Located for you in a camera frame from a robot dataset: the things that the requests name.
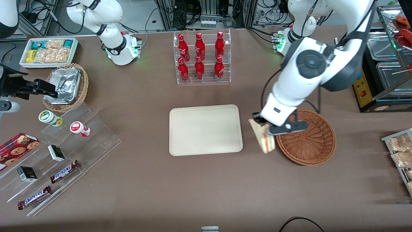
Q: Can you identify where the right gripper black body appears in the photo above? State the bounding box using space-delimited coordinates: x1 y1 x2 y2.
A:
0 63 31 98

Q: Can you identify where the triangle sandwich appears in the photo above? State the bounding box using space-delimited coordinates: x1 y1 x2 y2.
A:
248 119 276 154

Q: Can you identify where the light tan wicker basket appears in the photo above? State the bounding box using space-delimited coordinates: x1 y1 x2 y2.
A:
42 63 89 113

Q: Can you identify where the brown round wicker basket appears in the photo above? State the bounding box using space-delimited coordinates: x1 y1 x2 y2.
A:
276 109 336 166

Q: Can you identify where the beige plastic tray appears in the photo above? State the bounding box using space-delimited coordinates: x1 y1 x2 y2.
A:
169 104 243 157

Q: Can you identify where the tray of packaged crackers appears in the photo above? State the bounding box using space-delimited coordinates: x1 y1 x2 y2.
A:
381 128 412 198

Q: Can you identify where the aluminium foil container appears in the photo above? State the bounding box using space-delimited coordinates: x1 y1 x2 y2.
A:
43 67 81 105

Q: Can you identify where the white rectangular snack bin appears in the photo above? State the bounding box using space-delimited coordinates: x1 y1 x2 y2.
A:
20 37 79 69

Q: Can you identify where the green-lidded white cup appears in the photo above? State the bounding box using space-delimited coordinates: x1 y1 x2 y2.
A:
38 110 63 127

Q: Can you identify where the clear rice snack bag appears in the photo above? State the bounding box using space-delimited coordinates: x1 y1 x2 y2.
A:
45 39 66 50
33 48 71 64

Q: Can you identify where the red-lidded white cup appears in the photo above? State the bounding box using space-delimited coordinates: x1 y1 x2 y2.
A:
70 121 91 138

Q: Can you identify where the red cookie box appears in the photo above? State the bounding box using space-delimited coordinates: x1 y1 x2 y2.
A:
0 132 40 171

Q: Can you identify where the red cola bottle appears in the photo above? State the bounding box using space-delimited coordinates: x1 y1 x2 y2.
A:
178 34 190 62
214 56 225 80
178 57 190 82
194 56 205 80
215 31 225 59
195 32 206 61

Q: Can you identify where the clear acrylic bottle rack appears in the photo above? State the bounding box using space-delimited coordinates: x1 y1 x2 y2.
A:
173 29 231 85

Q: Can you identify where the small black box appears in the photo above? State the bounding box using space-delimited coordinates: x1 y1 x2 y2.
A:
16 166 38 183
47 144 66 162

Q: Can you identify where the clear acrylic stepped display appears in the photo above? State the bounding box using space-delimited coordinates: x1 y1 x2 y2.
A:
0 101 122 217

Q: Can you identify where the Snickers chocolate bar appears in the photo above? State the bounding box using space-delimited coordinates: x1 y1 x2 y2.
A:
50 160 81 184
17 185 52 211

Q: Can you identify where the black food warmer cabinet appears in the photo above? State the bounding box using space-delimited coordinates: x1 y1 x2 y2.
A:
352 5 412 113

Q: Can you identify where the stainless steel pan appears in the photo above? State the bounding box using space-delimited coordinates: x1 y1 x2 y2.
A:
367 31 399 62
376 61 412 91

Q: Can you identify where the red sausage on skewer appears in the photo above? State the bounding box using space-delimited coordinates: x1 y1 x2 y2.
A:
396 14 412 27
393 28 412 49

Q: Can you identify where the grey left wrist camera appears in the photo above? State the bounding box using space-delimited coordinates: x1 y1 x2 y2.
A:
267 121 309 136

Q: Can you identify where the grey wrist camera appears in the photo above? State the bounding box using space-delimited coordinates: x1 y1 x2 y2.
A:
0 100 20 120
267 121 309 136

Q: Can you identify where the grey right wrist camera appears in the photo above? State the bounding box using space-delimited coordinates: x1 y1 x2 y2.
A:
0 100 20 120

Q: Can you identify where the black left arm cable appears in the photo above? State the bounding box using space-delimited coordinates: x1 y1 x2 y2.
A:
260 69 323 114

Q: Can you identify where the black looped cable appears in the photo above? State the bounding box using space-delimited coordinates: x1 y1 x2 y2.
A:
278 217 325 232

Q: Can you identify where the aluminium profile frame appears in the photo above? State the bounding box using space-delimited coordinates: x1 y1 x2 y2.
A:
154 0 259 32

